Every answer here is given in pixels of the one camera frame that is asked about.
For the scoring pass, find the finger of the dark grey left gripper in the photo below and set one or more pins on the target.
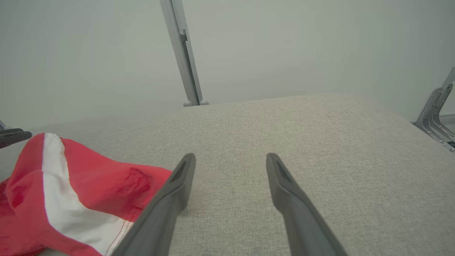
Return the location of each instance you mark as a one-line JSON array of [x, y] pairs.
[[10, 131], [14, 138]]

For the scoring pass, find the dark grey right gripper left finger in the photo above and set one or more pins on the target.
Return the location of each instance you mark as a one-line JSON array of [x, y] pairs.
[[156, 220]]

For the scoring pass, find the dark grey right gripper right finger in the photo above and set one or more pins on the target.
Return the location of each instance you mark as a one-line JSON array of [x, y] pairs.
[[302, 220]]

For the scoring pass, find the red garment with white trim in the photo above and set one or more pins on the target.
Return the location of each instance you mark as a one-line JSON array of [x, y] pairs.
[[92, 177]]

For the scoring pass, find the grey metal pole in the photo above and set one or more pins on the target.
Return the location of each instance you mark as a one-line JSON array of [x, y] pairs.
[[181, 46]]

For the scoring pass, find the grey metal frame bracket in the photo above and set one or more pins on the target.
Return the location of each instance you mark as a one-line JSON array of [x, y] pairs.
[[426, 113]]

